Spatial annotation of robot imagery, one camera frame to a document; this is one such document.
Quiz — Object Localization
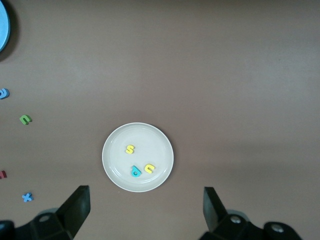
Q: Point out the green foam letter u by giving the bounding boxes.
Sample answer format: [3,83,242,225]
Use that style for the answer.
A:
[19,114,33,126]

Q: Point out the blue round plate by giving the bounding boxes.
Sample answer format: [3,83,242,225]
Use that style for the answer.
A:
[0,0,11,55]

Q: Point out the brown table cover sheet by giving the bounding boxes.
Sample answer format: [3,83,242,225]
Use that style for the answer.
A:
[0,0,320,240]

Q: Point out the teal foam letter p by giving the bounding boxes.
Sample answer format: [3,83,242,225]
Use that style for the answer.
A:
[130,165,142,178]

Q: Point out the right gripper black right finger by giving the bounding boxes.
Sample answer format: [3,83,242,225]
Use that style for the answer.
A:
[199,186,302,240]

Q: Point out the beige round plate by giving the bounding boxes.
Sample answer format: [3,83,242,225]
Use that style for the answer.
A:
[101,122,175,193]

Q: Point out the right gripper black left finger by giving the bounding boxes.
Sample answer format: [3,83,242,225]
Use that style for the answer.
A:
[0,185,92,240]

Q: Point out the blue foam letter x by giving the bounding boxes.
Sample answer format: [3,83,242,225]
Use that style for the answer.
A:
[21,191,34,203]

